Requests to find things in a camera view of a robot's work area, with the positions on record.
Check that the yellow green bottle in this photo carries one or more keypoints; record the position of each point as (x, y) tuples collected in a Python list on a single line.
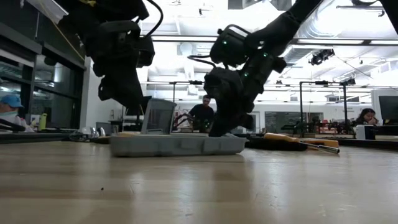
[(42, 122)]

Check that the dark overhead box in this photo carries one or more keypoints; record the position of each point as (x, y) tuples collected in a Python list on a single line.
[(258, 3)]

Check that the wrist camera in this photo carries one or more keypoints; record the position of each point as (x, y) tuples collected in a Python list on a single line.
[(144, 51), (224, 87)]

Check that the grey mesh office chair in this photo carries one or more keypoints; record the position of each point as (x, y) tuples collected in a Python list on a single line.
[(158, 118)]

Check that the black computer monitor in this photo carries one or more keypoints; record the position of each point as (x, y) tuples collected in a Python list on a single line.
[(388, 109)]

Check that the white box device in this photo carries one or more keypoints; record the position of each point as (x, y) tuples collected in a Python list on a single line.
[(365, 132)]

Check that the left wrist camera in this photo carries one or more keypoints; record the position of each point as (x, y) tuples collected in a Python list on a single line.
[(144, 51)]

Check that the background workbench with equipment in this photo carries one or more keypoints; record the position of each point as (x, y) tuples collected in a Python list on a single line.
[(329, 127)]

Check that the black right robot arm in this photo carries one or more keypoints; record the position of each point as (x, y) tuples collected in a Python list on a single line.
[(280, 28)]

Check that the tall black frame stand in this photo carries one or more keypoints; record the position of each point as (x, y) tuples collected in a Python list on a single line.
[(301, 102)]

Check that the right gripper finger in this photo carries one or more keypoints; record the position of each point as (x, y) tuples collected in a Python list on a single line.
[(225, 121), (245, 121)]

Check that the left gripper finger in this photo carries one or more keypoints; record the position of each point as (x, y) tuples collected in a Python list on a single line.
[(133, 93), (109, 91)]

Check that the black ceiling spotlight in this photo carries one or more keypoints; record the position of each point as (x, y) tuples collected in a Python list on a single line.
[(320, 57)]

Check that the person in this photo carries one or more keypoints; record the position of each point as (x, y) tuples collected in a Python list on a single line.
[(368, 116), (9, 107), (202, 113)]

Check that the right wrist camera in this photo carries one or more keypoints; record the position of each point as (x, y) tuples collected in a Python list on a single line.
[(224, 87)]

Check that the shiny clear object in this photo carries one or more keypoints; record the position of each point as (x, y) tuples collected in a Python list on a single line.
[(93, 133)]

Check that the black and orange tool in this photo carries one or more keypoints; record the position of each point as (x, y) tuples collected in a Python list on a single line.
[(99, 140)]

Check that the grey plastic tool case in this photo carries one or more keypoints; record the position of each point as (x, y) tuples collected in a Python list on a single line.
[(177, 146)]

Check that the black curved armrest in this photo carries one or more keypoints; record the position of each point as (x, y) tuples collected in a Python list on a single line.
[(12, 125)]

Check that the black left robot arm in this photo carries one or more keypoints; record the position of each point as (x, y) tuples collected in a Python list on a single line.
[(93, 12)]

